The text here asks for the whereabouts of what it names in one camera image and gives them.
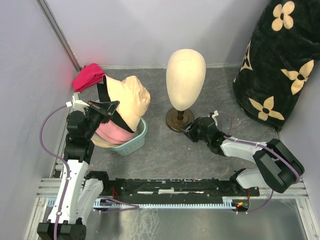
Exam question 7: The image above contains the pink bucket hat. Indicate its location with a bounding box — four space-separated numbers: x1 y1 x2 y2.
95 121 135 145

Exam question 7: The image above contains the brown round wooden stand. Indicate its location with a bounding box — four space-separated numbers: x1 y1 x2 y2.
165 107 195 133

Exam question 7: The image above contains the aluminium rail frame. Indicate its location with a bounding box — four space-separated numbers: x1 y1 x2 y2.
23 92 313 240

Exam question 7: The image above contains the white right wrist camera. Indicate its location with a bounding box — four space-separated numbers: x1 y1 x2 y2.
209 110 219 127

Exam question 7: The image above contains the black bucket hat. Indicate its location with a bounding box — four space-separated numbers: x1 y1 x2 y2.
97 83 134 133

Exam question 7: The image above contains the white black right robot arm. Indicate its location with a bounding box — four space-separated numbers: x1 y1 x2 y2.
181 116 305 196

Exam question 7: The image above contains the aluminium corner profile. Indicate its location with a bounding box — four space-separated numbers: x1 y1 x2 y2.
36 0 82 72

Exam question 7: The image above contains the light blue plastic basket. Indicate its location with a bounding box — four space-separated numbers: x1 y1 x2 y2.
106 118 148 156

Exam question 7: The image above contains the magenta hat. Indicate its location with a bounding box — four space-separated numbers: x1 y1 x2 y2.
72 63 105 92

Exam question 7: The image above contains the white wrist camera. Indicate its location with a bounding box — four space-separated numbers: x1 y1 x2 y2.
209 110 219 127
65 92 89 112

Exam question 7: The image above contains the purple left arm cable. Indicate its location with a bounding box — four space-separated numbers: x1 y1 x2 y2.
39 104 141 240

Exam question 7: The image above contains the cream bucket hat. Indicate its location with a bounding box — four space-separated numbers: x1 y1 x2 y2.
102 74 151 132

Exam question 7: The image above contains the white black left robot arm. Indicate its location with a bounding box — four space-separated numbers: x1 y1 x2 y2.
37 100 120 240

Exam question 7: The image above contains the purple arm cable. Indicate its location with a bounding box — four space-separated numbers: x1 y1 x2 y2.
214 110 301 215
39 104 141 240

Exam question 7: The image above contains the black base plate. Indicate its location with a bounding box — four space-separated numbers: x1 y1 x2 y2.
101 178 260 199

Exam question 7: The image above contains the beige bottom hat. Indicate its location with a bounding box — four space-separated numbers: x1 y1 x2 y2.
91 133 118 148

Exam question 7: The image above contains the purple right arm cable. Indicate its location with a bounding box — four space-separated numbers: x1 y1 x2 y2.
214 110 301 215

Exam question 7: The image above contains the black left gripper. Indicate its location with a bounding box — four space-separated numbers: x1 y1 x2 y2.
84 99 119 139

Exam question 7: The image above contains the light blue cable duct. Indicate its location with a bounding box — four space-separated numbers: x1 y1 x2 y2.
47 195 248 209

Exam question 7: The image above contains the black floral blanket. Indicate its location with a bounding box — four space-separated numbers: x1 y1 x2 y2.
232 0 320 130

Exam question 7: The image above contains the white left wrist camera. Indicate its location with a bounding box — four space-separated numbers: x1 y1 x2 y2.
65 92 89 112

